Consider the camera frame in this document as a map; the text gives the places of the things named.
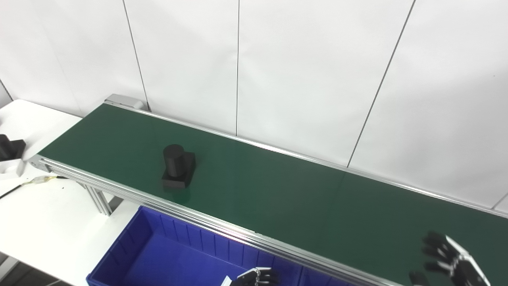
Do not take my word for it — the aluminium conveyor support leg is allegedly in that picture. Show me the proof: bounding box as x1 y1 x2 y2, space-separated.
77 182 114 217

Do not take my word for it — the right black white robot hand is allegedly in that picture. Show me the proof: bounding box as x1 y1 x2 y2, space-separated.
409 232 493 286

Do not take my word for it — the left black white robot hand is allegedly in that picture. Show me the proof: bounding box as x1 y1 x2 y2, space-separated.
230 267 280 286

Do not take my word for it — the black cylinder block part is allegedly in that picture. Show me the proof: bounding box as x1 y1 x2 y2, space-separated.
162 144 196 189

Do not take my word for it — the green conveyor belt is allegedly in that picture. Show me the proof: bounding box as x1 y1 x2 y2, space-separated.
28 94 508 286

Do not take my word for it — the thin black yellow cable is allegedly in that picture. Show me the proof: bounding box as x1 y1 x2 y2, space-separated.
0 176 69 199

